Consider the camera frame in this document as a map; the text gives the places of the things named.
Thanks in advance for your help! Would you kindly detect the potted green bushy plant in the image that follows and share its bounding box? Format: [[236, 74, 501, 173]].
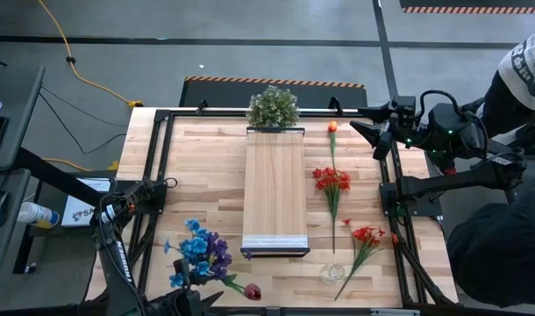
[[246, 84, 301, 129]]

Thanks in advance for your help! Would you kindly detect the white box with logo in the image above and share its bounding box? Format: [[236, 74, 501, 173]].
[[61, 177, 113, 228]]

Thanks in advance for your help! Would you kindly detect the grey workstation desk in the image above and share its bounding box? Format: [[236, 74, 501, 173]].
[[0, 64, 122, 276]]

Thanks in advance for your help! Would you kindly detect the black metal table frame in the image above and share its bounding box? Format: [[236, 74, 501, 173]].
[[81, 107, 460, 316]]

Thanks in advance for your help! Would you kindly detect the large red artificial flower bunch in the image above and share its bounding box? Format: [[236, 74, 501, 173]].
[[311, 166, 352, 255]]

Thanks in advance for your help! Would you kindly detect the blue artificial flower bunch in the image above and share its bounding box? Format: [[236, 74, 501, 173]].
[[163, 218, 212, 290]]

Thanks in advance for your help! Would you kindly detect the clear glass vase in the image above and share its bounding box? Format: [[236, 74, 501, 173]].
[[318, 262, 347, 284]]

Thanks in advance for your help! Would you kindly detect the yellow power cable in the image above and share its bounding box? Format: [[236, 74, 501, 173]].
[[37, 0, 144, 110], [41, 157, 121, 173]]

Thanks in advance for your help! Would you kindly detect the dark red artificial tulip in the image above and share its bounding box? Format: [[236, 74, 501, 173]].
[[221, 272, 263, 302]]

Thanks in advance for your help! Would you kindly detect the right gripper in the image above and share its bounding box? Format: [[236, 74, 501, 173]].
[[349, 96, 426, 162]]

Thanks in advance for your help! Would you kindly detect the wooden shelf with black frame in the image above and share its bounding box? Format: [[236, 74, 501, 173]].
[[239, 126, 311, 259]]

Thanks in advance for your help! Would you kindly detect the small red artificial flower bunch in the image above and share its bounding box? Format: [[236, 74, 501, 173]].
[[334, 218, 401, 303]]

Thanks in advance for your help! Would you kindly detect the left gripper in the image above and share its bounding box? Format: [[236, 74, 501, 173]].
[[146, 258, 225, 316]]

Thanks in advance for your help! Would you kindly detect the silver metal bracket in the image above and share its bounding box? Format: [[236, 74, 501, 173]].
[[370, 307, 422, 316]]

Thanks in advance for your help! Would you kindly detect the orange artificial tulip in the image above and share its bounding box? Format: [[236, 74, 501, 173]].
[[326, 120, 339, 171]]

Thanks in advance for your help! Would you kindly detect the purple artificial flower bunch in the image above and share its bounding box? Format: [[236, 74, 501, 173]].
[[205, 231, 254, 282]]

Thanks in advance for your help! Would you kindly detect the white plastic bottle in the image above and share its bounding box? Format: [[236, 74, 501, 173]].
[[17, 201, 61, 231]]

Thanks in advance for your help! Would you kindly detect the thin black floor cable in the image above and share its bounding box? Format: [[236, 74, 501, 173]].
[[38, 85, 129, 129], [37, 91, 128, 155]]

